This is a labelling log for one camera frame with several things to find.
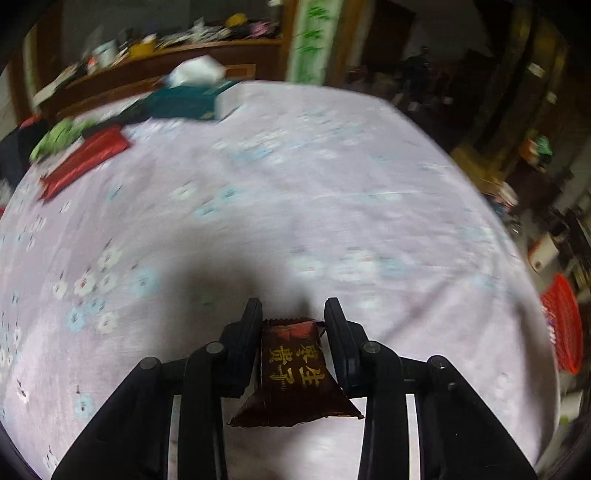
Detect teal tissue box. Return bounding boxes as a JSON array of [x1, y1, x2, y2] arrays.
[[148, 55, 243, 121]]

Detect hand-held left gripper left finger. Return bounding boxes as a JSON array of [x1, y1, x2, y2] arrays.
[[51, 298, 265, 480]]

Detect red plastic basket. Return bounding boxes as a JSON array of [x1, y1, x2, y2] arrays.
[[540, 274, 583, 374]]

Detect long black object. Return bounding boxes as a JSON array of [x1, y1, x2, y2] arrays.
[[81, 99, 155, 139]]

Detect red foil packet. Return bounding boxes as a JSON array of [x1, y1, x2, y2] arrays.
[[39, 127, 130, 200]]

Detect wooden cabinet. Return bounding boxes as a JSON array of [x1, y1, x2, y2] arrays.
[[28, 37, 284, 121]]

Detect green cloth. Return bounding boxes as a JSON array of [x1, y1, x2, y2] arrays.
[[28, 119, 98, 162]]

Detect dark red candy wrapper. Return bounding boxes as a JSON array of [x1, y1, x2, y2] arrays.
[[229, 318, 365, 428]]

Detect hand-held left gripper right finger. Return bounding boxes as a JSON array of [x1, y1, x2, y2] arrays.
[[323, 298, 539, 480]]

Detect bamboo painted glass panel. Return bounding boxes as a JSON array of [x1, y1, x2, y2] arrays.
[[286, 0, 345, 86]]

